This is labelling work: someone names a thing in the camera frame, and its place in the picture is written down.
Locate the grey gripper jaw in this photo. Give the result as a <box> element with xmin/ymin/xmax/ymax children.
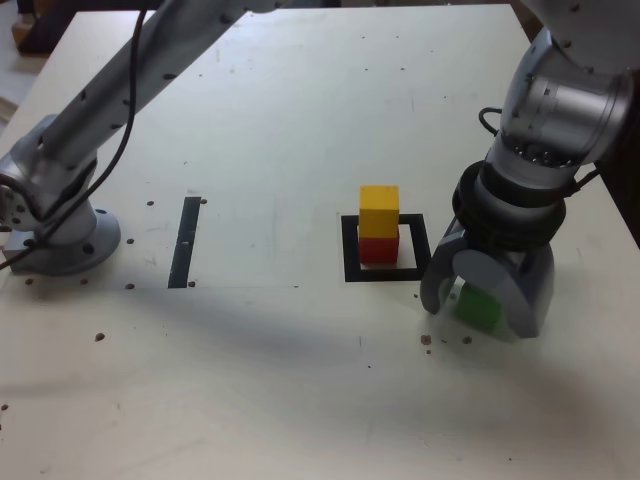
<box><xmin>451</xmin><ymin>238</ymin><xmax>557</xmax><ymax>341</ymax></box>
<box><xmin>418</xmin><ymin>218</ymin><xmax>470</xmax><ymax>316</ymax></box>

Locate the green cube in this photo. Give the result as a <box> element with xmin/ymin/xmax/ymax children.
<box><xmin>452</xmin><ymin>282</ymin><xmax>506</xmax><ymax>334</ymax></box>

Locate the red cube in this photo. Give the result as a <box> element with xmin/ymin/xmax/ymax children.
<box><xmin>359</xmin><ymin>227</ymin><xmax>403</xmax><ymax>266</ymax></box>

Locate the yellow cube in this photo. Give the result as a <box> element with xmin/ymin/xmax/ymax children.
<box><xmin>358</xmin><ymin>185</ymin><xmax>401</xmax><ymax>239</ymax></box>

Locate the black tape square outline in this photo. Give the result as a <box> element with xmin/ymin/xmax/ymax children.
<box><xmin>340</xmin><ymin>213</ymin><xmax>437</xmax><ymax>284</ymax></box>

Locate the black tape strip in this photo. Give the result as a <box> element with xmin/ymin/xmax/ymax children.
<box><xmin>167</xmin><ymin>196</ymin><xmax>201</xmax><ymax>290</ymax></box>

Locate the dark background object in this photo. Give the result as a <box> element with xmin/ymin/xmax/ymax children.
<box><xmin>16</xmin><ymin>0</ymin><xmax>76</xmax><ymax>54</ymax></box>

